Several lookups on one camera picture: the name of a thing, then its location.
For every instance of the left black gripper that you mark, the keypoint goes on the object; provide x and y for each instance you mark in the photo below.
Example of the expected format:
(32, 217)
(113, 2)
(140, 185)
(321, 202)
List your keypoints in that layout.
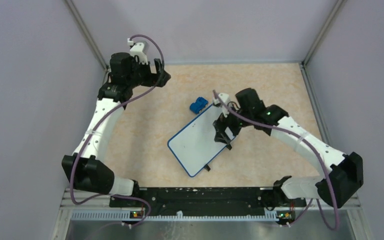
(158, 79)

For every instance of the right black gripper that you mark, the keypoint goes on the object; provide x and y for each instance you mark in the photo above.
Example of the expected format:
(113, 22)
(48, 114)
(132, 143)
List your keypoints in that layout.
(221, 125)

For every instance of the blue-framed whiteboard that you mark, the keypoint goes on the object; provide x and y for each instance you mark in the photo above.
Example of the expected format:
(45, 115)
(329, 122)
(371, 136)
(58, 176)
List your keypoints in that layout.
(194, 146)

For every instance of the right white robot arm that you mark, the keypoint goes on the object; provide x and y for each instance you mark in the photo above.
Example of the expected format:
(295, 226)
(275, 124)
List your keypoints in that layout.
(340, 174)

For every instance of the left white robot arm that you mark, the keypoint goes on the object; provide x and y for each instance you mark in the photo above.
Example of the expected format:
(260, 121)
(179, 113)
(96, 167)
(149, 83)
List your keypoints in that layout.
(128, 79)

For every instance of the blue toy car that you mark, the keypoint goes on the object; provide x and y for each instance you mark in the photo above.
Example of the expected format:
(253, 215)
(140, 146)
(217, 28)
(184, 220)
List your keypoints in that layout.
(199, 104)

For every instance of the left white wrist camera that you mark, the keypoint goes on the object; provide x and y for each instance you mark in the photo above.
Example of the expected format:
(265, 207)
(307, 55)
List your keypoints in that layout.
(138, 50)

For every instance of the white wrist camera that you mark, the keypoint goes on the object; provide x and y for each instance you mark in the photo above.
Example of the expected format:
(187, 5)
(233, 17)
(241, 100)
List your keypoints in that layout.
(138, 50)
(221, 100)

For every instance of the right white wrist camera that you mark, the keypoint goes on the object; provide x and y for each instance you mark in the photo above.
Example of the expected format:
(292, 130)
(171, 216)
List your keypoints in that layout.
(221, 100)

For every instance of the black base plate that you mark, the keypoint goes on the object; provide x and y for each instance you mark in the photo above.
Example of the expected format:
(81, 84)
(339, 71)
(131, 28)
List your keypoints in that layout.
(265, 197)

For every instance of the aluminium frame rail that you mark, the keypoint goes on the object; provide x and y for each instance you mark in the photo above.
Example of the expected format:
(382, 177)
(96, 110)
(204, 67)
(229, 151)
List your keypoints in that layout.
(106, 217)

